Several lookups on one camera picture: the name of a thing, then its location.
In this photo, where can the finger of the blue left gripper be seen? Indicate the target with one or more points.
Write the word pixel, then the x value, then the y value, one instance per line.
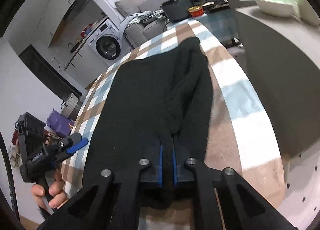
pixel 78 146

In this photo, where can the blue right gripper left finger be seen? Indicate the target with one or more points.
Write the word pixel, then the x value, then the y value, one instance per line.
pixel 152 162

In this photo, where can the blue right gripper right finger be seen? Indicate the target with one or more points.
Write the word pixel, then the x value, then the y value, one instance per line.
pixel 183 164

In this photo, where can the black knit sweater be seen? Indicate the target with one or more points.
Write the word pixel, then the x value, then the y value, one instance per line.
pixel 164 95

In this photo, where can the person's left hand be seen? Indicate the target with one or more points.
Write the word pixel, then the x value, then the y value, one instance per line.
pixel 55 190

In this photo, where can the purple bag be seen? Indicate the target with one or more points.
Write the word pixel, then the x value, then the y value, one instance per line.
pixel 61 125

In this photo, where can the woven laundry basket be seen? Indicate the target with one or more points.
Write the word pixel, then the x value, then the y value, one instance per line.
pixel 71 107

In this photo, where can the checkered plaid tablecloth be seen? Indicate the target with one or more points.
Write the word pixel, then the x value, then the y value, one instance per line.
pixel 240 132

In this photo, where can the white front-load washing machine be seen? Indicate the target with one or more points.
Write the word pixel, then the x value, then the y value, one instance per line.
pixel 105 42

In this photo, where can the grey sofa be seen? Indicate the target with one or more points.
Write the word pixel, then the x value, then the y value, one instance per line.
pixel 132 29

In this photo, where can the striped cloth on sofa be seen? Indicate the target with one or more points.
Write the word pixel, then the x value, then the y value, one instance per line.
pixel 152 16

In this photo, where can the black food tray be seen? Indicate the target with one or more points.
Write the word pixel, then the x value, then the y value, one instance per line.
pixel 211 7

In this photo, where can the white bowl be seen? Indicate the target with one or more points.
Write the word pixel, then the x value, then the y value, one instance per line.
pixel 277 8

